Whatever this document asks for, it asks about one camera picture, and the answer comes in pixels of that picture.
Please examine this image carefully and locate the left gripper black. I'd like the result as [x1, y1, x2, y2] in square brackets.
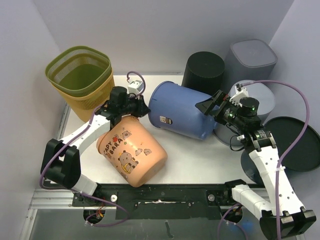
[119, 93, 151, 118]

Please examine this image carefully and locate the blue round bin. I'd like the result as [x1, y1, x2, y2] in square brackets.
[148, 81, 217, 140]

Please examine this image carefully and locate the black ribbed round bin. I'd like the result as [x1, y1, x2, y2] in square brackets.
[181, 51, 225, 96]

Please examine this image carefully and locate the tan round bin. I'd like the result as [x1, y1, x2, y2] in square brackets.
[96, 115, 168, 188]

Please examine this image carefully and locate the light grey round bin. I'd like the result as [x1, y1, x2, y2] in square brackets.
[213, 83, 276, 148]

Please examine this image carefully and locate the tan mesh square basket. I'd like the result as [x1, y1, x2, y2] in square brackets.
[53, 70, 115, 122]

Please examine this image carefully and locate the grey mesh square basket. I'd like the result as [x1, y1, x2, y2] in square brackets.
[222, 39, 278, 90]

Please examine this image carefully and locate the dark navy round bin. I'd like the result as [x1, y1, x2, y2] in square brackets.
[240, 115, 320, 184]

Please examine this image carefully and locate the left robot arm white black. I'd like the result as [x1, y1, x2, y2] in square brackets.
[39, 86, 150, 206]

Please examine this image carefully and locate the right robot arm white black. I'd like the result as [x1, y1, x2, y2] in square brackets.
[195, 88, 317, 240]

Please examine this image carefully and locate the green mesh square basket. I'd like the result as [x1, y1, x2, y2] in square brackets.
[45, 46, 112, 97]

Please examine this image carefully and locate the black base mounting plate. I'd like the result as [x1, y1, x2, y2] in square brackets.
[72, 183, 251, 221]

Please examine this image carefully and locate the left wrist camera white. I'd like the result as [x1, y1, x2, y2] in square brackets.
[127, 80, 145, 96]

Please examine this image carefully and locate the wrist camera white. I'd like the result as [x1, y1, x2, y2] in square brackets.
[229, 83, 249, 106]
[127, 80, 145, 96]

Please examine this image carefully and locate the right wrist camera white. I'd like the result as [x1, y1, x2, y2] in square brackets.
[229, 83, 249, 106]

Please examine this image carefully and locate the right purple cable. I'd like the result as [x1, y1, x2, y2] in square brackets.
[216, 79, 311, 240]

